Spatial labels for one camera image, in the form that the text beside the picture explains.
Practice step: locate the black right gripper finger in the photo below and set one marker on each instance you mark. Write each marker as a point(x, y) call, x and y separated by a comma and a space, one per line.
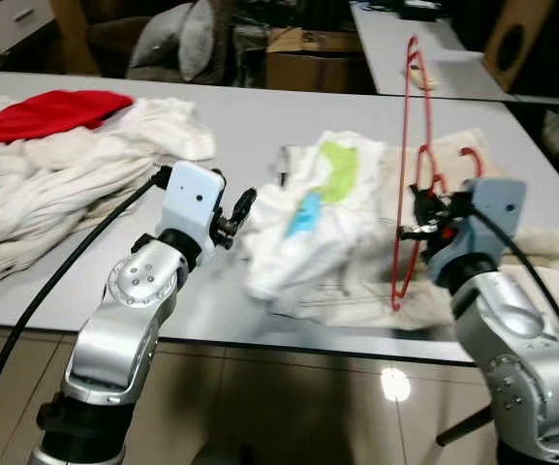
point(419, 232)
point(425, 197)

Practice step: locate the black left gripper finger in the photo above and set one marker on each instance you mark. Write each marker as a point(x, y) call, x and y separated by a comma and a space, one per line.
point(229, 232)
point(245, 203)

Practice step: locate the white knit garment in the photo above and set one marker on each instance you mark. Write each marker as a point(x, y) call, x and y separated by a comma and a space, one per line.
point(46, 203)

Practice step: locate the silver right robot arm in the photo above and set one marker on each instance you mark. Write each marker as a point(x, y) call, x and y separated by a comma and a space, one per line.
point(521, 368)

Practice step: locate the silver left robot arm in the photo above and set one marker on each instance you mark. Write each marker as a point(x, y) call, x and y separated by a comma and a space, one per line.
point(114, 339)

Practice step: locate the beige cloth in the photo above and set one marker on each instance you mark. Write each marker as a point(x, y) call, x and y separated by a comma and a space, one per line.
point(449, 140)

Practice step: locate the white t-shirt green blue print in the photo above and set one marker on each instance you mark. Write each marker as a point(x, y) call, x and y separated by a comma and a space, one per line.
point(298, 252)

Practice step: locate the cream cloth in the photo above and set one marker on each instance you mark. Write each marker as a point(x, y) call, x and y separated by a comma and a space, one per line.
point(357, 310)

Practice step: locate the white silky garment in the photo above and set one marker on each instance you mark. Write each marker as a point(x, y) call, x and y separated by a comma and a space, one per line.
point(168, 126)

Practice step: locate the beige remote control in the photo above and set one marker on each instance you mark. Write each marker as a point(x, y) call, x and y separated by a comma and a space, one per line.
point(426, 79)

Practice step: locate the brown cardboard box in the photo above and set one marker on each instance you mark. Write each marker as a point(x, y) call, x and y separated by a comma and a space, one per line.
point(308, 63)

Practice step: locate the grey office table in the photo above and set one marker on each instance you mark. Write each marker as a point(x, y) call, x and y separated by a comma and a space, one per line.
point(381, 48)

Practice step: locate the grey pillow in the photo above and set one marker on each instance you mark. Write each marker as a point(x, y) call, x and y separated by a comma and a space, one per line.
point(200, 39)
point(158, 44)

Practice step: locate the wooden speaker box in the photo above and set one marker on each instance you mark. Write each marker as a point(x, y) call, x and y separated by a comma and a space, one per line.
point(516, 39)

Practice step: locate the black device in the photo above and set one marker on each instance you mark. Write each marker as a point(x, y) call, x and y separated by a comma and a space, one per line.
point(421, 10)

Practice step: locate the red garment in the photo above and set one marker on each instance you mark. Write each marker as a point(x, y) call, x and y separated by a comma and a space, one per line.
point(46, 116)

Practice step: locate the white drawer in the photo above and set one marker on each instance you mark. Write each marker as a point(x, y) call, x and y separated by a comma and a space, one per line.
point(22, 19)

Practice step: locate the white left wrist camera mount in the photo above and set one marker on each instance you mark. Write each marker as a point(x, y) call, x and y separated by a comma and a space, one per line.
point(194, 199)

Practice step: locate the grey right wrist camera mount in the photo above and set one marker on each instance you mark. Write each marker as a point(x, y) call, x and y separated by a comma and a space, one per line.
point(497, 208)

